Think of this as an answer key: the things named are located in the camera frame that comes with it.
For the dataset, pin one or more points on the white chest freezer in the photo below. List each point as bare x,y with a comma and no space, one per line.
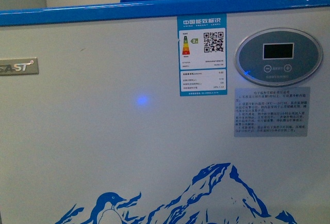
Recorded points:
102,135

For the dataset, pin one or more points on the blue energy label sticker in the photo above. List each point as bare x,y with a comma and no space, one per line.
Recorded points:
202,54

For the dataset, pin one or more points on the oval temperature control panel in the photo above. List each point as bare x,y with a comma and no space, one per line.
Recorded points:
278,57

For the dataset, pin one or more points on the grey instruction sticker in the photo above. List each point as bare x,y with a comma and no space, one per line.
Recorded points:
261,112

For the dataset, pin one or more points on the silver brand nameplate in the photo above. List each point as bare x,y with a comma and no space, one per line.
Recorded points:
20,66

